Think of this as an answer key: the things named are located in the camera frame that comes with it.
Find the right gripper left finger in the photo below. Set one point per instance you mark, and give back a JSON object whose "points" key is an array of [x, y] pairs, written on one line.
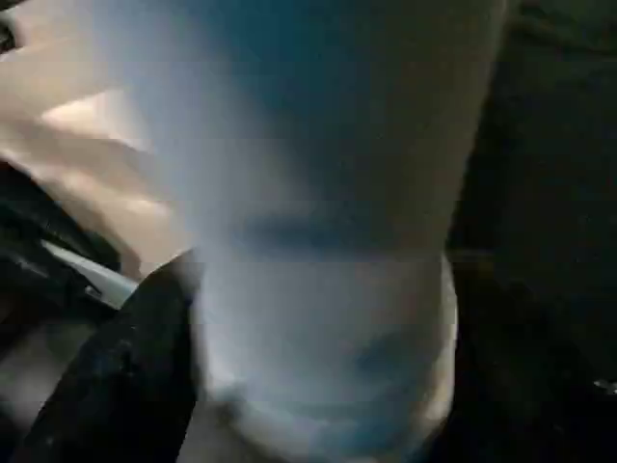
{"points": [[106, 386]]}

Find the black mat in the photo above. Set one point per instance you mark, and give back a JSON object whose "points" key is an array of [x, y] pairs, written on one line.
{"points": [[559, 145]]}

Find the white plastic table leg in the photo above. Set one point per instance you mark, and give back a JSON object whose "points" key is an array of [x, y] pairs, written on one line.
{"points": [[318, 193]]}

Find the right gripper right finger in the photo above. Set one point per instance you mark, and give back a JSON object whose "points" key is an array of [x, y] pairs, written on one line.
{"points": [[540, 405]]}

